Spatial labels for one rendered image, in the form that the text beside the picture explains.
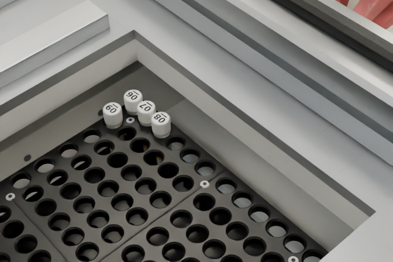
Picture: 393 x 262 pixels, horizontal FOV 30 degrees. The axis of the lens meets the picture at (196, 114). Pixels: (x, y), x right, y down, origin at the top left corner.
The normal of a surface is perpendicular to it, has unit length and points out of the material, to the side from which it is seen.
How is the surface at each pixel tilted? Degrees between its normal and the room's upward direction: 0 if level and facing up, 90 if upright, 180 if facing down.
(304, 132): 0
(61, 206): 0
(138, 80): 90
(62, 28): 0
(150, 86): 90
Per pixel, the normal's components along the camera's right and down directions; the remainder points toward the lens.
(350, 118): -0.75, 0.50
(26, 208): -0.04, -0.69
